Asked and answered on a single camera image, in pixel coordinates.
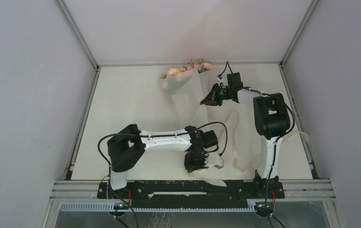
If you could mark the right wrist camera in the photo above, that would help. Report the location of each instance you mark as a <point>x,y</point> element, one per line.
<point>233,81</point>

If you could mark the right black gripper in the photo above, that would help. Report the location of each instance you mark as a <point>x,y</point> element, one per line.
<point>212,99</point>

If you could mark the cream printed ribbon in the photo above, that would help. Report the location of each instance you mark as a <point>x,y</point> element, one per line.
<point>246,146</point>

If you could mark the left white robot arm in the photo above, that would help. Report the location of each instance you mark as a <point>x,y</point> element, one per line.
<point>126,147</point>

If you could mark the pink fake flower stem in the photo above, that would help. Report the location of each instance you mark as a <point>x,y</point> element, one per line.
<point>176,73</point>
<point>191,65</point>
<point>203,66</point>

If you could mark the white slotted cable duct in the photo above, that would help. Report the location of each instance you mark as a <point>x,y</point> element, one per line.
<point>104,207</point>

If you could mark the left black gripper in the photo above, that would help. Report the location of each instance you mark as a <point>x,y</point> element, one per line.
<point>190,166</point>

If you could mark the left controller board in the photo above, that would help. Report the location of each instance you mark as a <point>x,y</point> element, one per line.
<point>121,206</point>

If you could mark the right controller board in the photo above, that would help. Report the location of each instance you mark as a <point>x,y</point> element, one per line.
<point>263,206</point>

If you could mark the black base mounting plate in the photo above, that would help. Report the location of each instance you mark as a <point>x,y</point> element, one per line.
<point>189,194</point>

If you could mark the controller board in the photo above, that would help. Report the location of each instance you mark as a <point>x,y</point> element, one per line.
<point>263,206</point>
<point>121,206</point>

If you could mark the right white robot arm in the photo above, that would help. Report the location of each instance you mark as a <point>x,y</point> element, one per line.
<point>272,119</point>

